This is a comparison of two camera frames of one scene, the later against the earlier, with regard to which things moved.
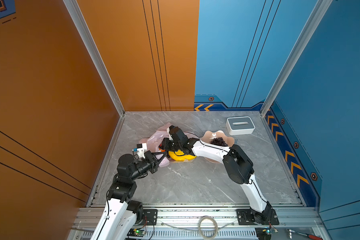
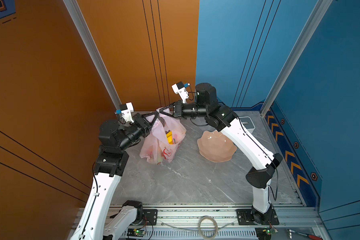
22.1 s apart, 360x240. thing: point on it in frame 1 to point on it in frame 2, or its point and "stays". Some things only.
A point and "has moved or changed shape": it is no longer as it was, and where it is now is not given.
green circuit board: [136, 232] stays
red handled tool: [310, 236] stays
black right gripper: [164, 142] to [178, 107]
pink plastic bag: [154, 141] has moved or changed shape
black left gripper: [150, 158] to [144, 127]
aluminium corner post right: [318, 12] stays
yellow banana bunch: [179, 155] has moved or changed shape
